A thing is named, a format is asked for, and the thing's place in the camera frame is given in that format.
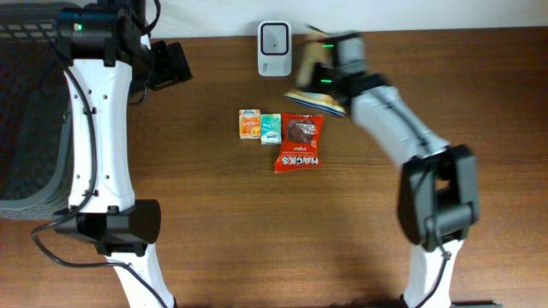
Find green tissue pack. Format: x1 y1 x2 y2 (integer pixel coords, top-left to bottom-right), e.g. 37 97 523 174
260 114 282 145

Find red Hacks candy bag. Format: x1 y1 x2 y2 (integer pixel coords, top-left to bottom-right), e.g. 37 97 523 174
274 114 325 173

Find orange tissue pack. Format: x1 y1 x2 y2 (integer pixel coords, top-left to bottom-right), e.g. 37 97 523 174
239 110 261 139

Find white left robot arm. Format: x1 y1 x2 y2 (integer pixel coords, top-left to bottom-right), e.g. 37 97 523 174
52 1 192 307

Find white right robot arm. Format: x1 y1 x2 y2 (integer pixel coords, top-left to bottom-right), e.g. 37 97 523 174
313 32 480 307

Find white barcode scanner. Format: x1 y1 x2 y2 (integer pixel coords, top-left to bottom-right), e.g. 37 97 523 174
257 21 293 77

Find dark grey plastic basket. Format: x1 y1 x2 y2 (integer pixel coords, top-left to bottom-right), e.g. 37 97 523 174
1 2 73 220

